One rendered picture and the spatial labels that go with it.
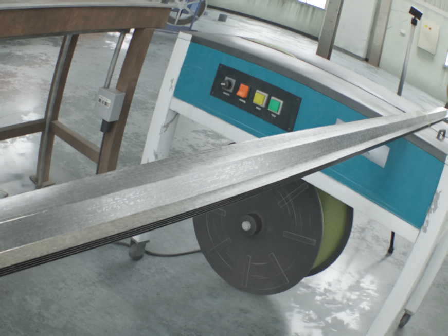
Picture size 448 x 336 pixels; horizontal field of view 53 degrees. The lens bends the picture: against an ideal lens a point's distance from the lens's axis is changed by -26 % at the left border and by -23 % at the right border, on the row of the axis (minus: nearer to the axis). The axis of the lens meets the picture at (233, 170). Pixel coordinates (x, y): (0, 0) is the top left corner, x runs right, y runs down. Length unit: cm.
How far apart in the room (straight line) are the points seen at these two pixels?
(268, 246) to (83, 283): 57
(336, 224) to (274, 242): 18
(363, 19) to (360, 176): 1160
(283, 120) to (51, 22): 67
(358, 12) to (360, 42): 88
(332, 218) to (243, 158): 108
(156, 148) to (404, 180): 74
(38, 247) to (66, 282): 123
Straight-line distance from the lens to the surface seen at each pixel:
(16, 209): 32
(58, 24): 135
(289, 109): 128
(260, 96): 131
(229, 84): 137
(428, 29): 1306
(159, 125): 155
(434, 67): 1323
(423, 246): 117
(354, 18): 1279
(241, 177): 50
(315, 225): 148
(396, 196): 117
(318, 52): 801
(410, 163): 115
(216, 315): 160
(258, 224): 155
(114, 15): 150
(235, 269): 166
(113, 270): 167
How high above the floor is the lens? 92
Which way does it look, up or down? 20 degrees down
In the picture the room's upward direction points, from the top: 17 degrees clockwise
